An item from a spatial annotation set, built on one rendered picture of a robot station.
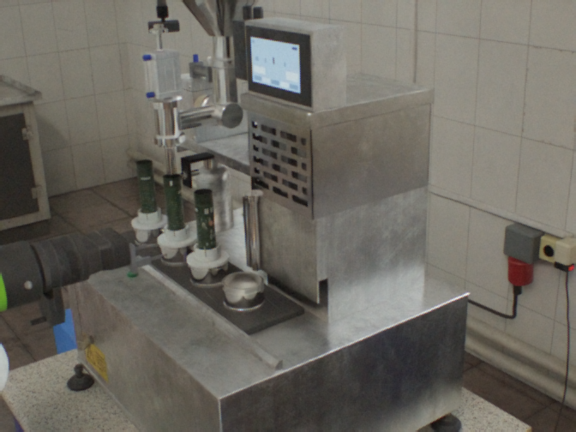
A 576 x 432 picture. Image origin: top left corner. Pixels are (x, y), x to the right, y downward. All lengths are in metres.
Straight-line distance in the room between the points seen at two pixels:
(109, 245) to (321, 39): 0.44
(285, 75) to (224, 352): 0.41
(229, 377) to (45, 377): 0.66
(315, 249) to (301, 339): 0.14
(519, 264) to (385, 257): 1.48
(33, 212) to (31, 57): 1.05
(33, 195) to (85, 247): 3.17
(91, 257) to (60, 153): 3.92
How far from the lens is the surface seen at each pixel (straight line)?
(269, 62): 1.11
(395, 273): 1.25
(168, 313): 1.24
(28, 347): 3.34
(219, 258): 1.29
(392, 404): 1.27
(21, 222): 4.37
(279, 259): 1.21
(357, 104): 1.09
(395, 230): 1.22
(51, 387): 1.62
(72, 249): 1.15
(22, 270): 1.12
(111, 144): 5.18
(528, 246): 2.65
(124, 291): 1.33
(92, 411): 1.52
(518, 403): 2.86
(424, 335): 1.25
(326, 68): 1.05
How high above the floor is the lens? 1.61
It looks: 22 degrees down
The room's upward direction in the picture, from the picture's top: 2 degrees counter-clockwise
